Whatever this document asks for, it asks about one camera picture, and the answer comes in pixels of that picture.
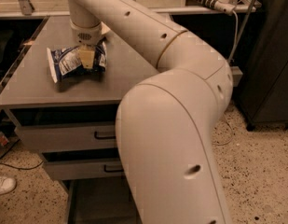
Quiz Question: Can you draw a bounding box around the top grey drawer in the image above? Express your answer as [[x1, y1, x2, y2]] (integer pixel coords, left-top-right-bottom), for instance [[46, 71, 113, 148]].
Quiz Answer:
[[11, 105, 117, 152]]

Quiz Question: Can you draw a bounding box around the small red object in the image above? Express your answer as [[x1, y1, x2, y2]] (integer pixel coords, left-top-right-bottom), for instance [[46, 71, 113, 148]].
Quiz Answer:
[[0, 132, 9, 147]]

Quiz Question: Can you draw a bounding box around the white spiral hose connector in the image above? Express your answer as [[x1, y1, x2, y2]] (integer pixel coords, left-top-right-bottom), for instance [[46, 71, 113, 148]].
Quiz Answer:
[[194, 0, 235, 16]]

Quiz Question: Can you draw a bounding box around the grey drawer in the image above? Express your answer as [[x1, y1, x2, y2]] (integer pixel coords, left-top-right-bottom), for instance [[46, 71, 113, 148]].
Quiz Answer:
[[63, 176, 142, 224], [43, 148, 124, 181], [11, 105, 117, 152]]

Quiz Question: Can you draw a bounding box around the grey drawer cabinet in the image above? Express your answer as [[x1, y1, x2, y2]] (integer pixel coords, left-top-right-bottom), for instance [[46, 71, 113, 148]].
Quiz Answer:
[[0, 15, 160, 224]]

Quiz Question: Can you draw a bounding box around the bottom grey drawer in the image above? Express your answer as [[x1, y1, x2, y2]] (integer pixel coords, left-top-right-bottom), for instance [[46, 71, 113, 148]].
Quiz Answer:
[[63, 176, 142, 224]]

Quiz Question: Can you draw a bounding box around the dark cabinet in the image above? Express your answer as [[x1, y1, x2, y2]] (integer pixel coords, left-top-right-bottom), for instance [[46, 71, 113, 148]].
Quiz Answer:
[[236, 0, 288, 131]]

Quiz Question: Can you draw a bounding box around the middle grey drawer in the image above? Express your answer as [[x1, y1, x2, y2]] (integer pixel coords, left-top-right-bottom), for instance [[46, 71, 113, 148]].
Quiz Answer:
[[43, 148, 124, 181]]

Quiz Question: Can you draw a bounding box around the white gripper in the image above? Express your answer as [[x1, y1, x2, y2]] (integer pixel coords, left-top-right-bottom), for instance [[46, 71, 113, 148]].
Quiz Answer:
[[70, 21, 102, 69]]

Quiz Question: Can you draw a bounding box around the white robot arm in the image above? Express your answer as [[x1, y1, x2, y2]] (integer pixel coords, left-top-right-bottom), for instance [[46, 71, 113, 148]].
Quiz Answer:
[[69, 0, 233, 224]]

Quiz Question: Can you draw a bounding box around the blue chip bag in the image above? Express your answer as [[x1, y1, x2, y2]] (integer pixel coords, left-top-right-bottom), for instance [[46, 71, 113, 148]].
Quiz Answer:
[[47, 39, 107, 83]]

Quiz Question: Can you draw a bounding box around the white cable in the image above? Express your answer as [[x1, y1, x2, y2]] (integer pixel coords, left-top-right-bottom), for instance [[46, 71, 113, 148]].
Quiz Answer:
[[212, 9, 240, 147]]

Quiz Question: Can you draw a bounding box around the grey metal box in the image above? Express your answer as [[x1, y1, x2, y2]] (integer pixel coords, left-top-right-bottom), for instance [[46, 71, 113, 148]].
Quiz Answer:
[[231, 66, 243, 87]]

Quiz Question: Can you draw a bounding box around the black floor cable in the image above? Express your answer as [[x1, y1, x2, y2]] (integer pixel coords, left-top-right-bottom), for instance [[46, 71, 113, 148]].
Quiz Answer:
[[0, 138, 45, 171]]

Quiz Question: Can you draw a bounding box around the white sneaker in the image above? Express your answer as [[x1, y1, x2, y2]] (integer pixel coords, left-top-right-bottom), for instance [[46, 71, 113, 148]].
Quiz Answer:
[[0, 176, 16, 195]]

